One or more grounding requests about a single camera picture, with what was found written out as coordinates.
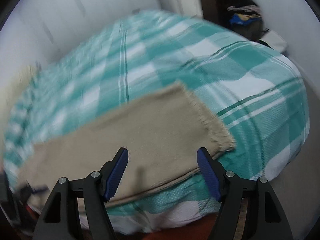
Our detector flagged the beige khaki pants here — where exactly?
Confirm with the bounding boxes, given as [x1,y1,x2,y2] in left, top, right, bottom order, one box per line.
[17,82,235,206]

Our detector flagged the teal plaid bed sheet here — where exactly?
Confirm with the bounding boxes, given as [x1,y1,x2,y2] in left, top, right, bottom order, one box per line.
[2,10,311,234]

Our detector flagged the pile of dark clothes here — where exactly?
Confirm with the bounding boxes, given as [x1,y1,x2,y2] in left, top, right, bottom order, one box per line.
[216,0,263,28]

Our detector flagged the dark wooden cabinet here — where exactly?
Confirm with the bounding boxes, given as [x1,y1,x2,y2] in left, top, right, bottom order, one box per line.
[200,0,264,41]

